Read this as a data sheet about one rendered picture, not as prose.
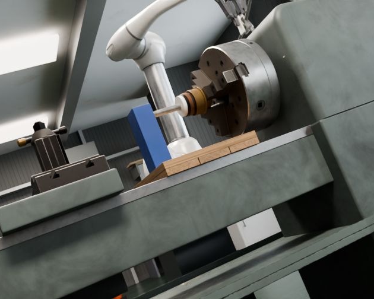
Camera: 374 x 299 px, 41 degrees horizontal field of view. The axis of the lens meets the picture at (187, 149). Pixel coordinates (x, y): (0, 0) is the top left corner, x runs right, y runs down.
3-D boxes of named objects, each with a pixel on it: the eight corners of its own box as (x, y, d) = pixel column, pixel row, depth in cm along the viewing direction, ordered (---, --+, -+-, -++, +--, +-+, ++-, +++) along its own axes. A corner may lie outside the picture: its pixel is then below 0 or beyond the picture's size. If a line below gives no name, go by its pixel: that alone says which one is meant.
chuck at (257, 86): (236, 137, 183) (209, 56, 182) (284, 124, 154) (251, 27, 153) (215, 144, 180) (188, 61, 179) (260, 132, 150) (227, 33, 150)
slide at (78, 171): (88, 199, 165) (84, 186, 165) (110, 171, 126) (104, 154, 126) (34, 218, 158) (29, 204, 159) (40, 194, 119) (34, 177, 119)
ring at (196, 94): (197, 90, 168) (173, 97, 164) (207, 79, 159) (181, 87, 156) (208, 115, 166) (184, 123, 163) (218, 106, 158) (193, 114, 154)
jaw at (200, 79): (223, 92, 169) (205, 75, 177) (224, 80, 166) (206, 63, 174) (195, 101, 165) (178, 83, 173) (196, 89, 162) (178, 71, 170)
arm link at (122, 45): (119, 18, 215) (139, 21, 226) (95, 44, 224) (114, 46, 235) (133, 41, 212) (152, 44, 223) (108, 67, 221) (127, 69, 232)
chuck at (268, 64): (244, 134, 184) (217, 53, 184) (292, 120, 155) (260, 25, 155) (236, 137, 183) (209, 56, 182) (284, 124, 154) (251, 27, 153)
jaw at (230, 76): (228, 80, 164) (242, 62, 153) (235, 94, 163) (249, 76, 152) (199, 89, 159) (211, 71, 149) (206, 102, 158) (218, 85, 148)
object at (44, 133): (56, 140, 155) (53, 131, 156) (58, 133, 148) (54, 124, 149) (31, 148, 152) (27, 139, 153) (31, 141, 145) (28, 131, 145)
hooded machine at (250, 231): (289, 235, 689) (249, 140, 708) (250, 253, 665) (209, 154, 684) (265, 239, 759) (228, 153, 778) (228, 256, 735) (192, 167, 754)
